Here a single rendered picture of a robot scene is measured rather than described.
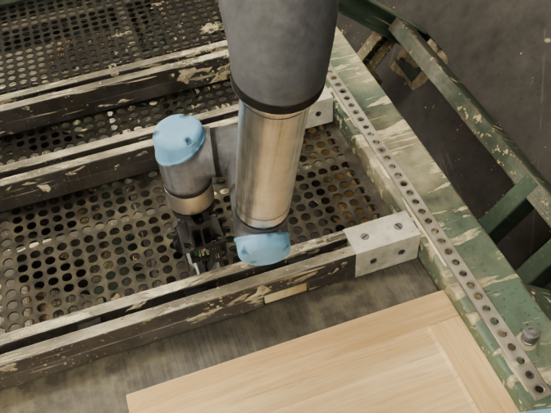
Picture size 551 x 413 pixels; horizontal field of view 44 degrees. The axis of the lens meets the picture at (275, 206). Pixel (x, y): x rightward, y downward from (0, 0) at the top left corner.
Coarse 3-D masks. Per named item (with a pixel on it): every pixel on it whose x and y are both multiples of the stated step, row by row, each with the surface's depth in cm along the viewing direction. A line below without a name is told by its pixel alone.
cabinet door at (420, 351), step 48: (336, 336) 114; (384, 336) 114; (432, 336) 114; (192, 384) 110; (240, 384) 109; (288, 384) 109; (336, 384) 109; (384, 384) 108; (432, 384) 108; (480, 384) 107
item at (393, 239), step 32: (384, 224) 123; (288, 256) 120; (320, 256) 119; (352, 256) 119; (384, 256) 122; (416, 256) 126; (160, 288) 116; (192, 288) 117; (224, 288) 116; (256, 288) 116; (64, 320) 113; (96, 320) 113; (128, 320) 112; (160, 320) 114; (192, 320) 117; (0, 352) 112; (32, 352) 109; (64, 352) 111; (96, 352) 114; (0, 384) 112
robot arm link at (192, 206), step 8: (208, 192) 105; (168, 200) 106; (176, 200) 104; (184, 200) 103; (192, 200) 104; (200, 200) 104; (208, 200) 106; (176, 208) 106; (184, 208) 105; (192, 208) 105; (200, 208) 106
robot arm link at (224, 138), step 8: (216, 128) 100; (224, 128) 100; (232, 128) 100; (216, 136) 99; (224, 136) 99; (232, 136) 99; (216, 144) 98; (224, 144) 98; (232, 144) 98; (216, 152) 98; (224, 152) 98; (232, 152) 98; (216, 160) 98; (224, 160) 99; (232, 160) 98; (216, 168) 99; (224, 168) 99; (232, 168) 98; (216, 176) 101; (232, 176) 97; (232, 184) 97
